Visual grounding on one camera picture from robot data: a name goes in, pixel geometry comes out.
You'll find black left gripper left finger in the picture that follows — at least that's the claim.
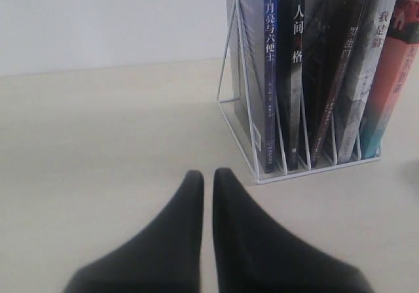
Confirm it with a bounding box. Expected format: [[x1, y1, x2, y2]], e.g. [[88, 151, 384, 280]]
[[64, 170, 204, 292]]

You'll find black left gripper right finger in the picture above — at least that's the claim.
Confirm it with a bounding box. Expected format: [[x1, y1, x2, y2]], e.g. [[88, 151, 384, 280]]
[[212, 168, 373, 292]]

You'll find dark brown spine book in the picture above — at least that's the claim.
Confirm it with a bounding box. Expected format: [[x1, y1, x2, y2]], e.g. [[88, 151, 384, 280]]
[[302, 0, 367, 167]]

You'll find grey white spine book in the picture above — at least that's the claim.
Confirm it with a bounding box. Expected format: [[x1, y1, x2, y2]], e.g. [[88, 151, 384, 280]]
[[334, 0, 396, 164]]

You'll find black grey spine book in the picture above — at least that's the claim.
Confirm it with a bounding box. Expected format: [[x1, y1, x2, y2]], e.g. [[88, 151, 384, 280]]
[[276, 0, 316, 172]]

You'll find white wire book rack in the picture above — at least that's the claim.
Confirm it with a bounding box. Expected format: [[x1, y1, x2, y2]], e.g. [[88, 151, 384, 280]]
[[216, 0, 382, 184]]

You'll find blue moon cover book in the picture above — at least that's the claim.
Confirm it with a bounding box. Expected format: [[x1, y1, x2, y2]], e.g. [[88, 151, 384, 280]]
[[226, 0, 278, 173]]

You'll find pink teal spine book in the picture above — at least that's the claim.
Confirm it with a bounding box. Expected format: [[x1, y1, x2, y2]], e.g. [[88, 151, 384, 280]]
[[360, 0, 418, 159]]

